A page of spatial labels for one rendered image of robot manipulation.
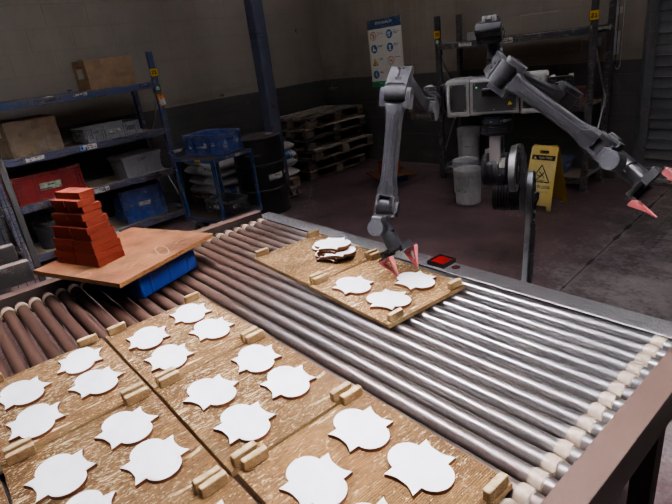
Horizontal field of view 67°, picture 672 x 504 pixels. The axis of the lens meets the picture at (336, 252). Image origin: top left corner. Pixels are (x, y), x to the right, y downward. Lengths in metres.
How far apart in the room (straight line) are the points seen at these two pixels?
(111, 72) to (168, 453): 5.15
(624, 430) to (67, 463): 1.16
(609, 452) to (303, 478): 0.58
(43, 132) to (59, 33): 1.24
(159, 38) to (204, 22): 0.69
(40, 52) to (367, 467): 5.94
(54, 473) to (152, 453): 0.20
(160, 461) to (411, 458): 0.53
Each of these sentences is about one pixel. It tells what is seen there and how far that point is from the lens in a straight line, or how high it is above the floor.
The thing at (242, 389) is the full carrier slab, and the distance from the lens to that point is 1.36.
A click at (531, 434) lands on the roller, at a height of 0.92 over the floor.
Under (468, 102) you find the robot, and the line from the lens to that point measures 2.28.
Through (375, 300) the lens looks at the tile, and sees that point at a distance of 1.63.
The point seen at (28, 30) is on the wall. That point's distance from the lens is 6.52.
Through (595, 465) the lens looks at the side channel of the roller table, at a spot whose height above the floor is 0.95.
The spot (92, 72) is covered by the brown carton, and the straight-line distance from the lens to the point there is 5.98.
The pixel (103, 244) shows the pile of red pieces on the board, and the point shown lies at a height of 1.12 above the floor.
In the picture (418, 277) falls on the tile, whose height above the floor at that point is 0.95.
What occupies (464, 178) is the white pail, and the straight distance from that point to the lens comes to 5.48.
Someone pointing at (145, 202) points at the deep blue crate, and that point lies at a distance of 6.22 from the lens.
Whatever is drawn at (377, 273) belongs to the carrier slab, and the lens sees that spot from 1.85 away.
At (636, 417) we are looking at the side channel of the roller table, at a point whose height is 0.95.
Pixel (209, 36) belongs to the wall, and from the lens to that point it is 7.40.
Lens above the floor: 1.71
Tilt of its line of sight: 22 degrees down
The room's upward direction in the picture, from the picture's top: 7 degrees counter-clockwise
